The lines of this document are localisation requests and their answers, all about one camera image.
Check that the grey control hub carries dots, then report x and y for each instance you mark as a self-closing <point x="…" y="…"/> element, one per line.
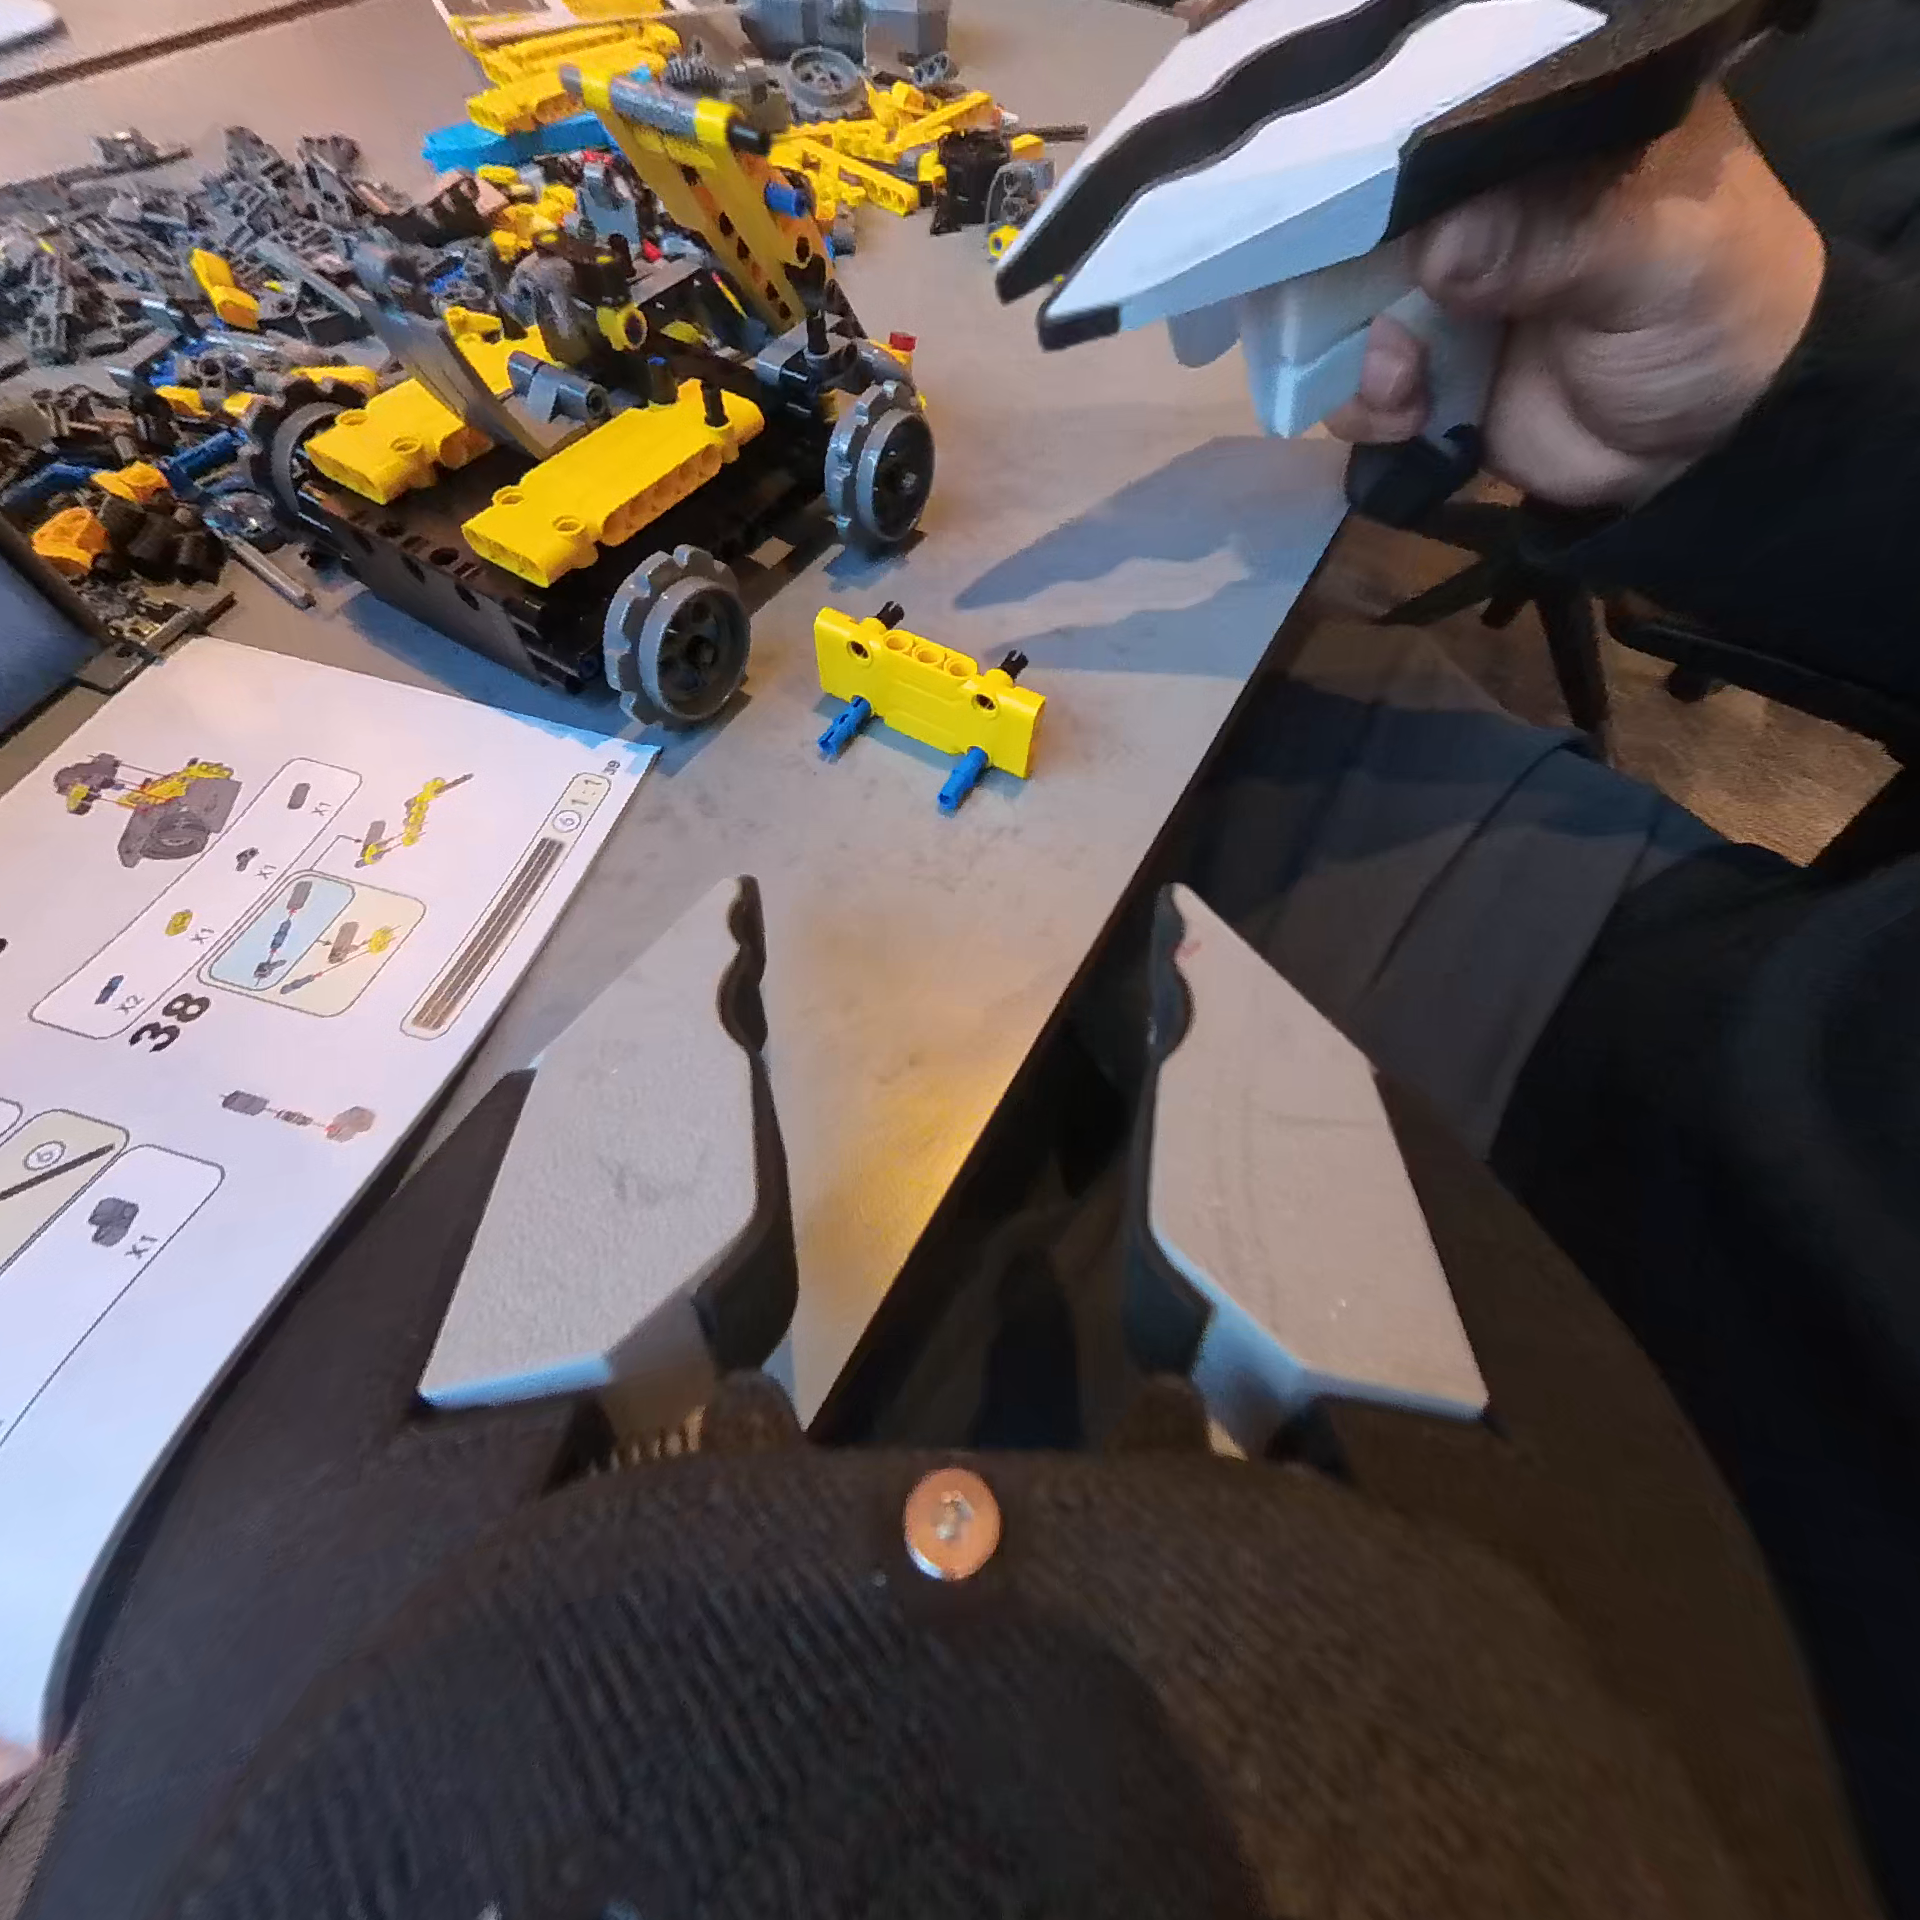
<point x="838" y="23"/>

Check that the person's right forearm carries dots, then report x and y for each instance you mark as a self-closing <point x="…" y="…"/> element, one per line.
<point x="1861" y="299"/>

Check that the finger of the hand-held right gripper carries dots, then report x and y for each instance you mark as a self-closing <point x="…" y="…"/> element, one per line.
<point x="1275" y="224"/>
<point x="1201" y="75"/>

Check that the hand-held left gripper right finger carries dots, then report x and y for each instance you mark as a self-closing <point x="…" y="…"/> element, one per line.
<point x="1289" y="1201"/>

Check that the pile of loose toy bricks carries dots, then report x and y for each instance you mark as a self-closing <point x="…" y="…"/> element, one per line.
<point x="89" y="271"/>

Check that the dark blue cardboard box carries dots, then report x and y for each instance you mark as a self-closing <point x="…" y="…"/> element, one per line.
<point x="37" y="644"/>

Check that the yellow brick toy vehicle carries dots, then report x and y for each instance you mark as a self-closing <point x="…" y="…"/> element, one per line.
<point x="600" y="481"/>

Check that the person's dark jacket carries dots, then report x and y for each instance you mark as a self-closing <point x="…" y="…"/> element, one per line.
<point x="1769" y="1201"/>

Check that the instruction booklet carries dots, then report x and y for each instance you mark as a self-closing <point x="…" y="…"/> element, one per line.
<point x="300" y="930"/>

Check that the grey desk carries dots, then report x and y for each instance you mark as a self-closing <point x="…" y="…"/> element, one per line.
<point x="973" y="902"/>

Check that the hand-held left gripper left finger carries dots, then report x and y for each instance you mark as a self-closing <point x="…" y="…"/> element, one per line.
<point x="616" y="1201"/>

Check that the person's right hand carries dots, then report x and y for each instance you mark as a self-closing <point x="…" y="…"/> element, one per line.
<point x="1651" y="329"/>

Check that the yellow brick panel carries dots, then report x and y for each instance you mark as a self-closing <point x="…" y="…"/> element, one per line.
<point x="960" y="720"/>

